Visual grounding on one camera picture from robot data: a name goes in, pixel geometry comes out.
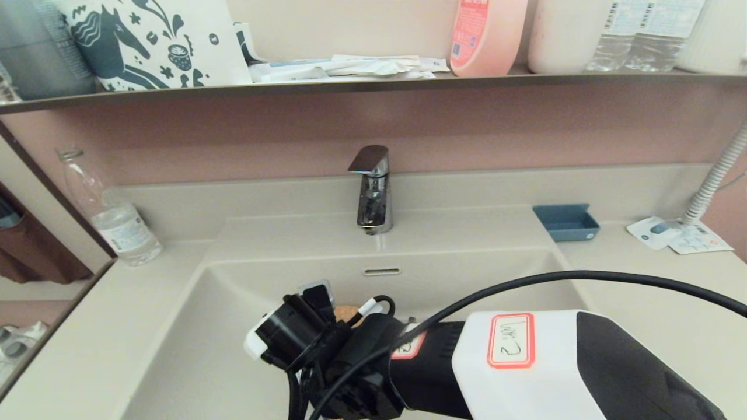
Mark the cream plastic jar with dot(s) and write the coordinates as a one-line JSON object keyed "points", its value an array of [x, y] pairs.
{"points": [[563, 35]]}

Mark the clear plastic water bottle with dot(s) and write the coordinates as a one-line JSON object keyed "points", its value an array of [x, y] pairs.
{"points": [[117, 227]]}

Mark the white ribbed container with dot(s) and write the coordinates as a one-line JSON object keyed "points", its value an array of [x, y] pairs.
{"points": [[716, 35]]}

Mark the blue plastic soap dish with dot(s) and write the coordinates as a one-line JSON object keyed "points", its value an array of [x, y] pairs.
{"points": [[566, 224]]}

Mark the chrome single-lever faucet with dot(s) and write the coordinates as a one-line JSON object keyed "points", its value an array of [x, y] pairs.
{"points": [[373, 204]]}

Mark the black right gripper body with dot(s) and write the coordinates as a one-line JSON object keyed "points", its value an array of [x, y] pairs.
{"points": [[362, 385]]}

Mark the pink plastic bottle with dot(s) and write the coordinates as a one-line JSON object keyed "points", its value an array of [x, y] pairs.
{"points": [[484, 35]]}

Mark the orange microfibre cloth grey trim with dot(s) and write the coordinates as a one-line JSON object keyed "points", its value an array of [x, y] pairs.
{"points": [[348, 316]]}

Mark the white printed paper leaflet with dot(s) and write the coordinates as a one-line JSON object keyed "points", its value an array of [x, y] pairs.
{"points": [[703, 240]]}

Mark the white packet with blue print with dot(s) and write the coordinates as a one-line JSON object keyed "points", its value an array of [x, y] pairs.
{"points": [[653, 230]]}

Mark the brown wall shelf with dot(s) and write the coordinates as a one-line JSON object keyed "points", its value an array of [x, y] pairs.
{"points": [[350, 87]]}

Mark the white ceramic sink basin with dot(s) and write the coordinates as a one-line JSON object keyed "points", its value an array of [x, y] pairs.
{"points": [[204, 350]]}

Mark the white bag with horse print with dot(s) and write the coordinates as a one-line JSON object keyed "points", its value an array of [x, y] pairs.
{"points": [[175, 35]]}

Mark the pile of white paper packets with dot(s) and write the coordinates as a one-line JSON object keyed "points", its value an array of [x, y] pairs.
{"points": [[350, 67]]}

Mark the chrome overflow slot cover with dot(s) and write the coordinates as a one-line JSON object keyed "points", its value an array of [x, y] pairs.
{"points": [[381, 272]]}

